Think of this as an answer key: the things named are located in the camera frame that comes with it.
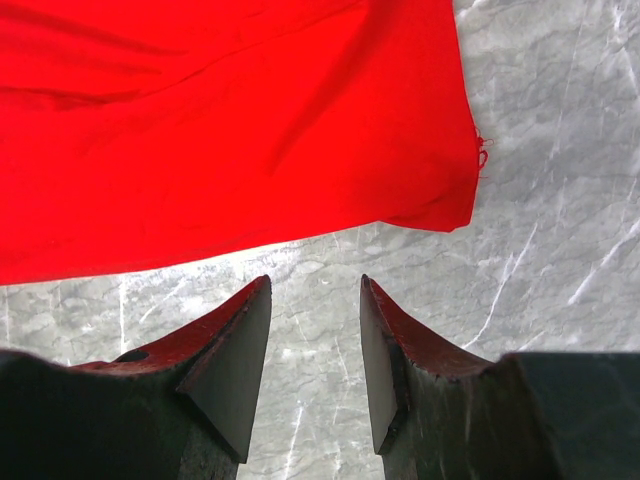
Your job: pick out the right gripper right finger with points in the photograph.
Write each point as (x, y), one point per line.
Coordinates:
(440, 412)

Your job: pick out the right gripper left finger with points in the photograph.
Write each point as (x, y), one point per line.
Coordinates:
(183, 406)

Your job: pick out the red t-shirt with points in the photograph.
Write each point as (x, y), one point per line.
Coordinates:
(142, 134)

